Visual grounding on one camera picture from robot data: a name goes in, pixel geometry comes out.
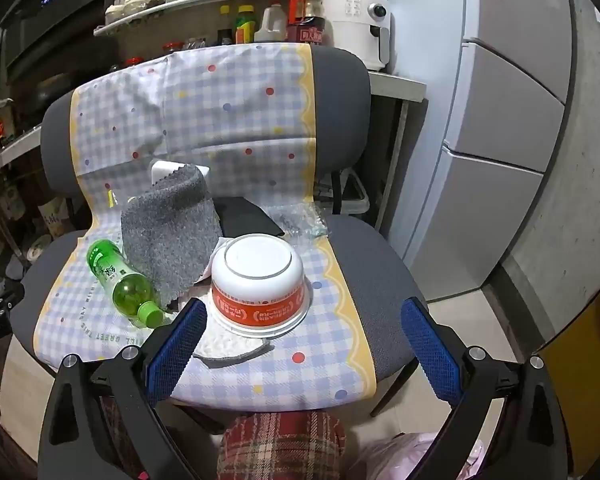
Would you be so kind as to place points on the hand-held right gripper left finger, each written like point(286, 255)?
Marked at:
point(180, 345)

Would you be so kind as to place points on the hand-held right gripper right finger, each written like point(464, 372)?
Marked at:
point(430, 355)

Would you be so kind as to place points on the white paper towel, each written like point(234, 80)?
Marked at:
point(225, 345)

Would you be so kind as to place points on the green plastic bottle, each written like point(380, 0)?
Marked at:
point(125, 290)

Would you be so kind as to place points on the white orange noodle bowl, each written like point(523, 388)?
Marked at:
point(260, 270)

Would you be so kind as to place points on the clear plastic wrapper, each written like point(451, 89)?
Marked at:
point(305, 225)

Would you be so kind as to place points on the grey office chair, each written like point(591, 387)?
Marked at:
point(375, 280)

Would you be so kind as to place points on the person's left plaid leg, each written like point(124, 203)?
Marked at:
point(112, 425)

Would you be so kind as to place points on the person's plaid leg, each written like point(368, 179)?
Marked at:
point(112, 425)
point(280, 450)

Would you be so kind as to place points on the grey fuzzy cloth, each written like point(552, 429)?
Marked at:
point(170, 230)

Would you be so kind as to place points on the black flat case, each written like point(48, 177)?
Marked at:
point(245, 220)

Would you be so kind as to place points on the person's right plaid leg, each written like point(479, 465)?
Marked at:
point(280, 450)

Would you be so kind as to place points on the yellow door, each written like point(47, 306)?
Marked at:
point(580, 385)

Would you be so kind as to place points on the white storage bin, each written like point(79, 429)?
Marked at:
point(352, 195)

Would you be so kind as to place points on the blue checkered dotted cloth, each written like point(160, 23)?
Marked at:
point(240, 110)

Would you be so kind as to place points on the grey refrigerator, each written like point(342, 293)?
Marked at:
point(490, 110)

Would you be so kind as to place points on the white counter rack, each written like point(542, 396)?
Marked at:
point(400, 85)

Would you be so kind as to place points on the black oven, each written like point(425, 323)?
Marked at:
point(45, 30)

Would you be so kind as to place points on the dark bottle yellow cap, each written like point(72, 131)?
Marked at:
point(225, 30)

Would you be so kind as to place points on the green yellow seasoning bottle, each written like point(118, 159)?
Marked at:
point(245, 25)

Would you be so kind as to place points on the white jug red cap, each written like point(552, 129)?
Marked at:
point(270, 27)

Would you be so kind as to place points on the white air fryer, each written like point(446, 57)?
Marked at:
point(355, 25)

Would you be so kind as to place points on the dark sauce bottle red label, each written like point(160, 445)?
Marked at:
point(307, 20)

